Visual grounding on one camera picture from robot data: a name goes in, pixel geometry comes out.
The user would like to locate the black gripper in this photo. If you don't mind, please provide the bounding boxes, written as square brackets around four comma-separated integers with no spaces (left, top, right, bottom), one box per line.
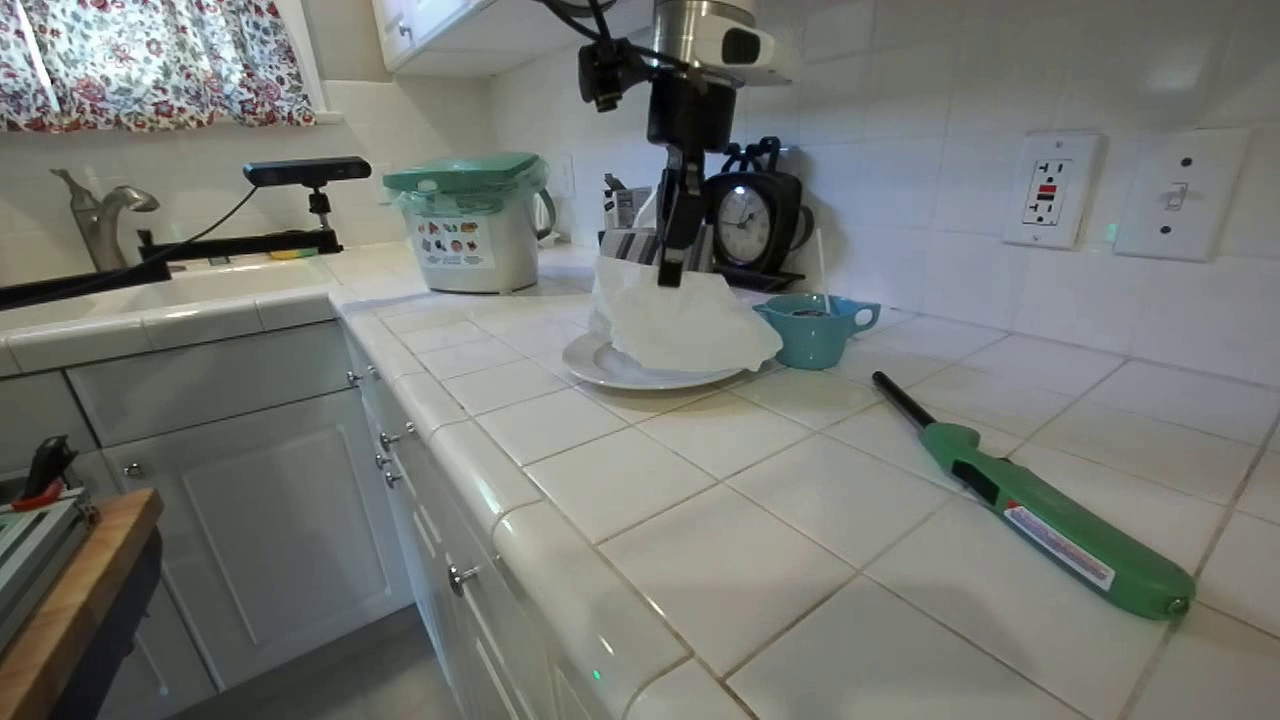
[649,72,737,287]

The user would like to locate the white tissue paper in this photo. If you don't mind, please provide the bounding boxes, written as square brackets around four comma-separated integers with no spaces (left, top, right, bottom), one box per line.
[590,256,785,373]

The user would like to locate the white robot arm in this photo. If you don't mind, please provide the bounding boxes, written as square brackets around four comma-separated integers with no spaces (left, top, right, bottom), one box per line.
[649,0,752,287]

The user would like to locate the utensil holder behind plate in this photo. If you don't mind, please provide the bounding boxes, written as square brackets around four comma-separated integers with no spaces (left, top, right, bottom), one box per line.
[600,177,657,263]

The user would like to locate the white ceramic plate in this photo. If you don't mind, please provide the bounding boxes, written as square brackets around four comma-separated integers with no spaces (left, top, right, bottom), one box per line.
[559,331,731,390]

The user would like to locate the black table clock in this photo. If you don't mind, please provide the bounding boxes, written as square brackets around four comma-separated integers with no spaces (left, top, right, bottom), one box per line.
[707,136,818,291]

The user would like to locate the teal measuring cup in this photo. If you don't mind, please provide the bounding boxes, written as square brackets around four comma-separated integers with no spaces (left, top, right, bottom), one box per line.
[760,297,882,373]

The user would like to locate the white bin green lid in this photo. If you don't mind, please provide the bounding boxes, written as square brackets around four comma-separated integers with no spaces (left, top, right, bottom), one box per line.
[383,150,551,297]

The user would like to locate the white power outlet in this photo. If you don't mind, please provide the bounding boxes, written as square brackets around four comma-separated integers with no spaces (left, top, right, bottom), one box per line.
[1004,133,1100,250]

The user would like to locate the green long lighter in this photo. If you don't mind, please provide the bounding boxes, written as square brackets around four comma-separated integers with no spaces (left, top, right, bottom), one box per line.
[871,373,1197,621]

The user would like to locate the white cabinet door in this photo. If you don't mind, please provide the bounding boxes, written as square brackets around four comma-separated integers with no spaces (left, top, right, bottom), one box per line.
[107,390,410,688]

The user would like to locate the silver sink faucet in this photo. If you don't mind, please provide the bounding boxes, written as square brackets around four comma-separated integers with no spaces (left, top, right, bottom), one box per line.
[62,167,162,272]

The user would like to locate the floral curtain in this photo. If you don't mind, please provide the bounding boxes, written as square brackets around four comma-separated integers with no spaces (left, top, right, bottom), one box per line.
[0,0,317,136]

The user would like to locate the wooden side table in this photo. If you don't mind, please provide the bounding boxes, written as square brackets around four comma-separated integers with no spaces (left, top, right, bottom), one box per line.
[0,490,164,720]

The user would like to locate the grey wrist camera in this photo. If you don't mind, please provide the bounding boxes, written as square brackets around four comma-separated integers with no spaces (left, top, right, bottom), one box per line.
[666,0,794,84]

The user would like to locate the white light switch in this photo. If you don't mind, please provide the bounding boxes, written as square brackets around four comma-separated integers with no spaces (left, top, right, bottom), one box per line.
[1114,126,1249,258]

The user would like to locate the black camera on stand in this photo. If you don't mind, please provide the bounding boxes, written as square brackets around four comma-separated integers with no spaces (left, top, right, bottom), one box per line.
[0,150,377,313]

